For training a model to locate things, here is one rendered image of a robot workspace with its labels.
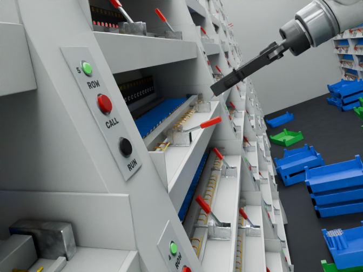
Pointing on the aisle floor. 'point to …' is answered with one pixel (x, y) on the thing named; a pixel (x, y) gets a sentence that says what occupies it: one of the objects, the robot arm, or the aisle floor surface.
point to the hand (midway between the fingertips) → (225, 83)
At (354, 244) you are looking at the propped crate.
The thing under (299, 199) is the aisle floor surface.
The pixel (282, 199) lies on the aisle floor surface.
